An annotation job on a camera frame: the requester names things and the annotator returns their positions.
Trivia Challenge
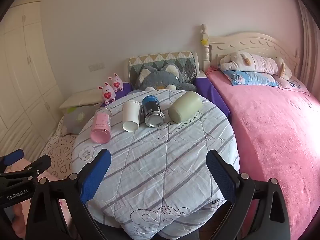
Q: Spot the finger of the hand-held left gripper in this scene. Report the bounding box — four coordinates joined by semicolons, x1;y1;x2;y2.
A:
0;149;25;167
0;154;52;183

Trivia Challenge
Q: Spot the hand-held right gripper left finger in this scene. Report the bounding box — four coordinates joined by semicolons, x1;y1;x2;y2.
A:
25;149;112;240

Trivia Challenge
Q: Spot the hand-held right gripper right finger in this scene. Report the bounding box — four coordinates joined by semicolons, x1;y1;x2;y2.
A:
200;149;292;240

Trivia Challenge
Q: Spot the pink plastic bottle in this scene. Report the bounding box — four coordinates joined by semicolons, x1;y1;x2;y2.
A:
90;107;112;145

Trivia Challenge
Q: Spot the white paper cup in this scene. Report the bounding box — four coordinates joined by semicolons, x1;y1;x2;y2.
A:
122;100;142;132

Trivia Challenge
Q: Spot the pale green cup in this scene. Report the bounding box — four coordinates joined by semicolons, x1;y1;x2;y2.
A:
168;91;202;124

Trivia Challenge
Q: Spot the blue and black metal cup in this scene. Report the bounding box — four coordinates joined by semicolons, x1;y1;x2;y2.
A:
142;95;166;127

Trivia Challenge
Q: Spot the heart print bed sheet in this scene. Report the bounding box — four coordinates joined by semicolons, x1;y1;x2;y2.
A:
41;119;80;180

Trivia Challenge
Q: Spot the grey flower pillow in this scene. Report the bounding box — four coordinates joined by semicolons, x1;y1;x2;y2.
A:
61;105;103;135

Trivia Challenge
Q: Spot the striped white quilt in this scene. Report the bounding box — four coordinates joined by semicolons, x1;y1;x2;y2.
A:
71;89;241;240

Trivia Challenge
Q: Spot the pink fleece blanket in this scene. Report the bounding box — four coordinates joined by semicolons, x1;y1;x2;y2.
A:
205;66;320;240

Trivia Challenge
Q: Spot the white pillow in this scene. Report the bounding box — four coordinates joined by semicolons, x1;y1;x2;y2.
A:
59;88;107;109

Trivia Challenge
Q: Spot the pink bunny toy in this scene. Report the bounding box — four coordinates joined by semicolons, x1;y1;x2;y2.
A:
108;73;124;92
97;82;116;105

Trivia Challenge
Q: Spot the cream wardrobe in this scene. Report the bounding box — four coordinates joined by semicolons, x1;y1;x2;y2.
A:
0;1;64;160

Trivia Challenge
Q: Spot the blue printed pillow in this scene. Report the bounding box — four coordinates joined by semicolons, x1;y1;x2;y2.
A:
222;70;280;87

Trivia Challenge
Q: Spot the grey plush toy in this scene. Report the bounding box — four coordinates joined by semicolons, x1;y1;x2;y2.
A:
134;64;197;92

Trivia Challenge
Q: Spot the pink printed pillow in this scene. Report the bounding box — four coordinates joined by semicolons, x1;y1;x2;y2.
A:
277;76;310;95

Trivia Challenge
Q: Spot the white plush dog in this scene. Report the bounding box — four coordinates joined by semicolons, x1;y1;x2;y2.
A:
219;51;292;78

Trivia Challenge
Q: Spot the diamond pattern cushion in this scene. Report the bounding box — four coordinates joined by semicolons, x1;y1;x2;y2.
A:
128;51;198;84

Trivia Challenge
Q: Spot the cream carved bed headboard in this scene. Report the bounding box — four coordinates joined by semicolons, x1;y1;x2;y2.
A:
201;24;300;77

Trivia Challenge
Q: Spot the pink curtain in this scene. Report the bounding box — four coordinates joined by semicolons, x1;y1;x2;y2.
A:
296;0;320;95

